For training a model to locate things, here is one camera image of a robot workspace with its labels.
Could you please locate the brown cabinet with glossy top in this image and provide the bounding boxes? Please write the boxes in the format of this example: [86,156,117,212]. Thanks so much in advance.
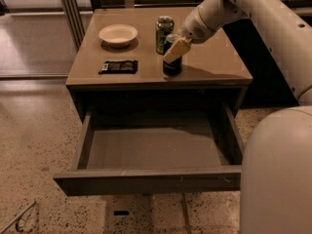
[66,7,252,117]

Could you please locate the blue pepsi can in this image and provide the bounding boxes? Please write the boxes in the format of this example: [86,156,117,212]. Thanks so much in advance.
[163,34,182,76]

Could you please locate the open grey top drawer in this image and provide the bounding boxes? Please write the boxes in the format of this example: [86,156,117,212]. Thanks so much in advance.
[54,104,243,196]

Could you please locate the white bowl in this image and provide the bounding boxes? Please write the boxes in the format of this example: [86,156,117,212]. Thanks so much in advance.
[98,24,138,48]

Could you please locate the metal hook bar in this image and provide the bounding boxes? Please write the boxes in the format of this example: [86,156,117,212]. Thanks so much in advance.
[0,201,36,234]

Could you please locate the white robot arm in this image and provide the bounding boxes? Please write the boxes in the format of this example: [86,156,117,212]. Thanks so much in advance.
[164,0,312,234]

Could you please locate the black snack packet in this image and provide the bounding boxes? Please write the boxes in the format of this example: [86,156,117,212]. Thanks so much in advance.
[98,60,138,74]

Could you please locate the green soda can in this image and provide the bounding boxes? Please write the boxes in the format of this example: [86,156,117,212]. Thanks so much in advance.
[155,16,175,55]

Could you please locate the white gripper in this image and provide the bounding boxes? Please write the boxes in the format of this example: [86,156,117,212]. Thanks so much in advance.
[163,7,215,63]

